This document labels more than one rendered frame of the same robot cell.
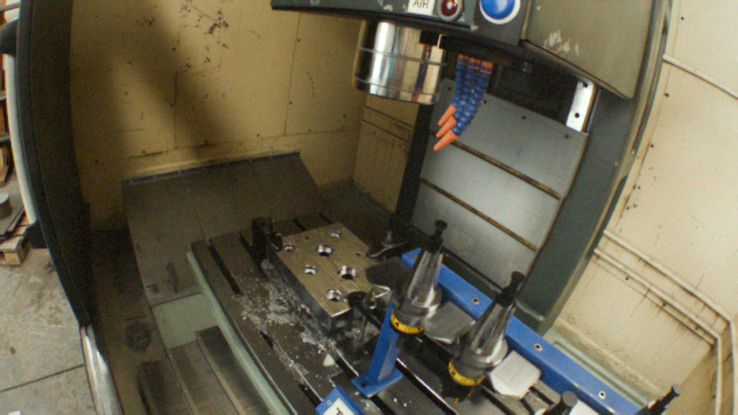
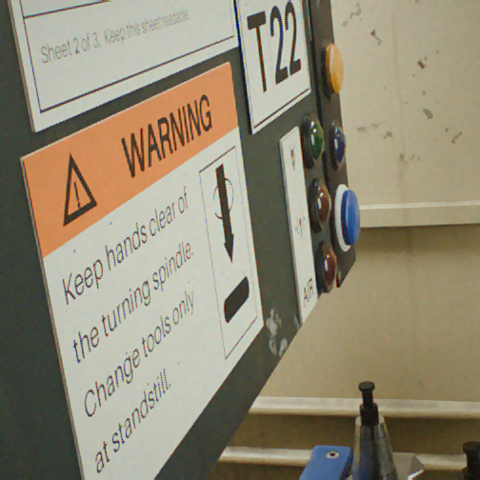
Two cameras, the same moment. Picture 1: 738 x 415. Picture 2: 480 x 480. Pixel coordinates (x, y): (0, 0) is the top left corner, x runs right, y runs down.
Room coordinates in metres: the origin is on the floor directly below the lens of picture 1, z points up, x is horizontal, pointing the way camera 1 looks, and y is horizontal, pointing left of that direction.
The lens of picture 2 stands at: (0.56, 0.37, 1.71)
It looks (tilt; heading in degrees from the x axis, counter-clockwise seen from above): 17 degrees down; 245
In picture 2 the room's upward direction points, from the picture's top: 8 degrees counter-clockwise
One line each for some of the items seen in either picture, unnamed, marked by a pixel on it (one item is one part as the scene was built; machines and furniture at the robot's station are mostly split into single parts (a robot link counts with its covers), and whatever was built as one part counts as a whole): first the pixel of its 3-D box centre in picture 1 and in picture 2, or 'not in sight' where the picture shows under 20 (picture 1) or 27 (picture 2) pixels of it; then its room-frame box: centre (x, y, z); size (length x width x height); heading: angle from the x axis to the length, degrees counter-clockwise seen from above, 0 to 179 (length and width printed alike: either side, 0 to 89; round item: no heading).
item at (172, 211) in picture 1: (242, 225); not in sight; (1.11, 0.47, 0.75); 0.89 x 0.67 x 0.26; 135
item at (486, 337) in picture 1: (494, 322); not in sight; (0.28, -0.16, 1.26); 0.04 x 0.04 x 0.07
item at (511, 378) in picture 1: (513, 375); not in sight; (0.24, -0.20, 1.21); 0.07 x 0.05 x 0.01; 135
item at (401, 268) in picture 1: (389, 274); not in sight; (0.40, -0.05, 1.21); 0.07 x 0.05 x 0.01; 135
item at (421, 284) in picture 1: (426, 270); not in sight; (0.36, -0.08, 1.26); 0.04 x 0.04 x 0.07
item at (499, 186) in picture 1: (485, 184); not in sight; (0.96, -0.32, 1.16); 0.48 x 0.05 x 0.51; 45
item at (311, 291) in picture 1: (334, 269); not in sight; (0.69, 0.05, 0.97); 0.29 x 0.23 x 0.05; 45
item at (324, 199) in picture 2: not in sight; (321, 204); (0.32, -0.03, 1.59); 0.02 x 0.01 x 0.02; 45
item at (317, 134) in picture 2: not in sight; (313, 140); (0.32, -0.03, 1.62); 0.02 x 0.01 x 0.02; 45
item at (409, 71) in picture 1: (401, 60); not in sight; (0.64, -0.01, 1.47); 0.16 x 0.16 x 0.12
